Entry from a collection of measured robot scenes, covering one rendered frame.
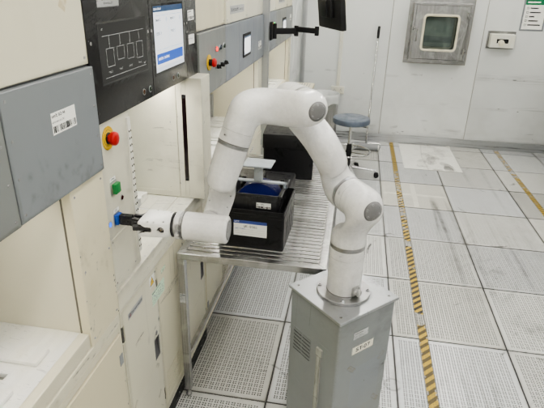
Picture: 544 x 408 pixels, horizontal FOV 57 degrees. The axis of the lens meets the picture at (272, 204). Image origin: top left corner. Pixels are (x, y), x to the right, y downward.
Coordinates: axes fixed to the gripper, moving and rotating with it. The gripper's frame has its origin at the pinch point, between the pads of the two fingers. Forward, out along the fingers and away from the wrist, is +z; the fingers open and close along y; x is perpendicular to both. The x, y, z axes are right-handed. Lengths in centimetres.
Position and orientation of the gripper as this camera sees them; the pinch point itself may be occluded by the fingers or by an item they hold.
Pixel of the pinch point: (126, 219)
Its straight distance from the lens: 155.4
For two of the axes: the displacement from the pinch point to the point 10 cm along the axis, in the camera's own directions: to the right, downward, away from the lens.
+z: -9.9, -0.9, 1.4
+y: 1.7, -4.0, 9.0
